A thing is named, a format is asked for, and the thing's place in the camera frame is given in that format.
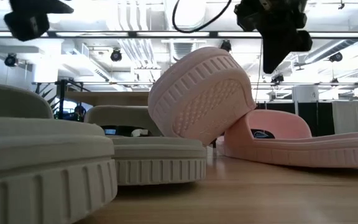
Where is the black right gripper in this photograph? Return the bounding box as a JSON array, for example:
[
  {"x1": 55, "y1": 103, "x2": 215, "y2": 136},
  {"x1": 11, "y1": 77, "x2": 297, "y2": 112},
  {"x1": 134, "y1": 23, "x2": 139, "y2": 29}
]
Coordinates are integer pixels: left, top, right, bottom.
[{"x1": 234, "y1": 0, "x2": 309, "y2": 75}]

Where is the pink rubber slide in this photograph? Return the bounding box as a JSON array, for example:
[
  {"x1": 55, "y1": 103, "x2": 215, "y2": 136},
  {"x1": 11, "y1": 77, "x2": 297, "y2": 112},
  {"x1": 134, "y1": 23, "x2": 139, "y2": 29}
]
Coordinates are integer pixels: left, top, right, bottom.
[
  {"x1": 147, "y1": 46, "x2": 257, "y2": 147},
  {"x1": 215, "y1": 108, "x2": 358, "y2": 169}
]

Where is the grey rubber slide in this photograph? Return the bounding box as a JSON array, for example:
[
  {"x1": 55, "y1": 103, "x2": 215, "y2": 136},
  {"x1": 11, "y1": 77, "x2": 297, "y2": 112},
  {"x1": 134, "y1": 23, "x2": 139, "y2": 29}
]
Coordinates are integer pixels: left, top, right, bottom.
[
  {"x1": 0, "y1": 81, "x2": 119, "y2": 224},
  {"x1": 83, "y1": 105, "x2": 208, "y2": 187}
]

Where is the white cabinet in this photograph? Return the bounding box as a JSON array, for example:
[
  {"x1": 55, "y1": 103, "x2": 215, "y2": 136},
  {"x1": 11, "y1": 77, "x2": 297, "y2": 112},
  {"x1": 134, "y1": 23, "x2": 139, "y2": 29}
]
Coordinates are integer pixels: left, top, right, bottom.
[{"x1": 291, "y1": 85, "x2": 320, "y2": 103}]

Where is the black room partition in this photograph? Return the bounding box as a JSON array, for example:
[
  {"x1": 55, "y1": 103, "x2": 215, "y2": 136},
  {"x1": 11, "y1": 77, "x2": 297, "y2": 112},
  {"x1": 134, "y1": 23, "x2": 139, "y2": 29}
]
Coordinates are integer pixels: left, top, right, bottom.
[{"x1": 255, "y1": 100, "x2": 336, "y2": 137}]

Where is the small green potted plant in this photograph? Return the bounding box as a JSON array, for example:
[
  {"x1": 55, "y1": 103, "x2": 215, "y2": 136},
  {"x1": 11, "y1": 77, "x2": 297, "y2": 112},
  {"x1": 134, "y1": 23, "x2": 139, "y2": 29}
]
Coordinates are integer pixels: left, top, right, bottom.
[{"x1": 34, "y1": 83, "x2": 60, "y2": 114}]

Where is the black overhead light bar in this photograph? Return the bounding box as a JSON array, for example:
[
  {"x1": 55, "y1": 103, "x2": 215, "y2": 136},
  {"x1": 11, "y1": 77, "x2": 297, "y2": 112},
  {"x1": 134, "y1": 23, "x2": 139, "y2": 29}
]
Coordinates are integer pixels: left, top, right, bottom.
[{"x1": 0, "y1": 30, "x2": 358, "y2": 40}]

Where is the white panel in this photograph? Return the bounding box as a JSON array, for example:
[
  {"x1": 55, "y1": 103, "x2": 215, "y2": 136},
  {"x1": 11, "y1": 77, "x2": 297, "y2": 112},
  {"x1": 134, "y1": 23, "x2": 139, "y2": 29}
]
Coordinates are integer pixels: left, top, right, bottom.
[{"x1": 331, "y1": 100, "x2": 358, "y2": 135}]

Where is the black ceiling camera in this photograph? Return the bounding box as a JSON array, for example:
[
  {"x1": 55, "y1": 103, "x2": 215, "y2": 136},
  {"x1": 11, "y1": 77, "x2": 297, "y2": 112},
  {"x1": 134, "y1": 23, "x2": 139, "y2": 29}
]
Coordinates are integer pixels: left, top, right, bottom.
[
  {"x1": 328, "y1": 51, "x2": 344, "y2": 63},
  {"x1": 109, "y1": 48, "x2": 123, "y2": 63},
  {"x1": 270, "y1": 73, "x2": 285, "y2": 85},
  {"x1": 4, "y1": 52, "x2": 19, "y2": 68},
  {"x1": 219, "y1": 39, "x2": 232, "y2": 53}
]

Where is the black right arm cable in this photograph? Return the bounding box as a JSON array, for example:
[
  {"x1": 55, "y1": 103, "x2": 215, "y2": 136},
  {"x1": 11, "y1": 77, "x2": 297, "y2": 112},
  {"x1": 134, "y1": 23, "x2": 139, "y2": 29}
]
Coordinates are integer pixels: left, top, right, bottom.
[{"x1": 172, "y1": 0, "x2": 233, "y2": 34}]

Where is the wooden shelf with black frame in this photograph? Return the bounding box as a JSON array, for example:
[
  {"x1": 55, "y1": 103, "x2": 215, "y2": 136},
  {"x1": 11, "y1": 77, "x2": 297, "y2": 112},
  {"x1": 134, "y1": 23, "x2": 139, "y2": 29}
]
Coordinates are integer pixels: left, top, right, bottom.
[{"x1": 55, "y1": 79, "x2": 150, "y2": 121}]

